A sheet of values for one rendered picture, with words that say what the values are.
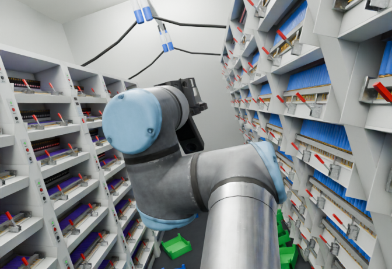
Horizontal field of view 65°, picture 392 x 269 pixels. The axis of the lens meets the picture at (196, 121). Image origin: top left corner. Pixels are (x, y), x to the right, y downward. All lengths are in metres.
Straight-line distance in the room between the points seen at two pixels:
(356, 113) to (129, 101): 0.46
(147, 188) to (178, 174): 0.05
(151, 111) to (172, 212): 0.15
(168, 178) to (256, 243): 0.18
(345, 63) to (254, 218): 0.43
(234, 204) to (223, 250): 0.06
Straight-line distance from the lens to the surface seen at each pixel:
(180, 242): 3.23
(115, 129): 0.46
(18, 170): 1.63
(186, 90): 0.65
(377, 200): 0.75
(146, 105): 0.43
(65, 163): 1.91
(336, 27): 0.70
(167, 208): 0.47
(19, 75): 2.23
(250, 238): 0.34
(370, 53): 0.72
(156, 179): 0.46
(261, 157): 0.42
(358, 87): 0.70
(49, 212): 1.67
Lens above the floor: 1.21
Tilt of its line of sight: 2 degrees down
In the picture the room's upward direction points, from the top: 18 degrees counter-clockwise
